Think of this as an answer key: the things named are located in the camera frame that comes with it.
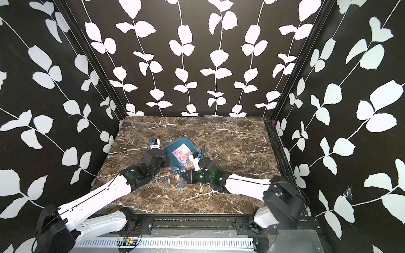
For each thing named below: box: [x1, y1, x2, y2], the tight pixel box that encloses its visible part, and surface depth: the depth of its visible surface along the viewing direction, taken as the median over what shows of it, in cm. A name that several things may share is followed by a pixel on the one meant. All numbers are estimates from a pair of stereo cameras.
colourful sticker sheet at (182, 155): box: [171, 143, 195, 171], surface depth 86 cm
